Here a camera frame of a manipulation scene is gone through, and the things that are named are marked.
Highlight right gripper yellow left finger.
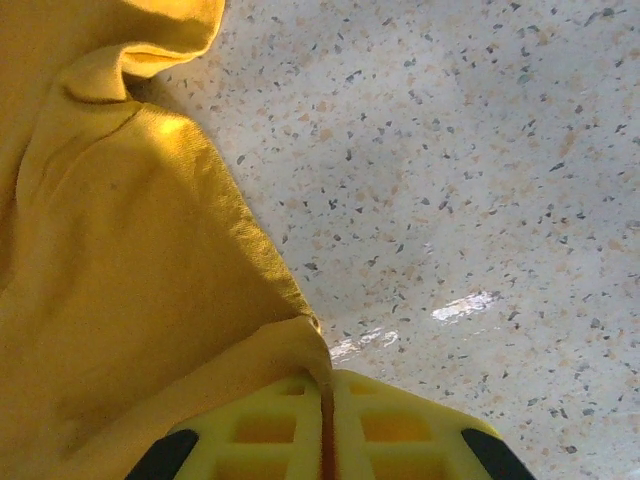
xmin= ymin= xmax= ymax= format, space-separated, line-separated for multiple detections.
xmin=164 ymin=374 xmax=327 ymax=480

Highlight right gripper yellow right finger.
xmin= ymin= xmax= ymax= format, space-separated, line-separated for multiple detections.
xmin=334 ymin=369 xmax=497 ymax=480

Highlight yellow t-shirt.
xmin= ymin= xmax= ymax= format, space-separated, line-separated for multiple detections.
xmin=0 ymin=0 xmax=334 ymax=480

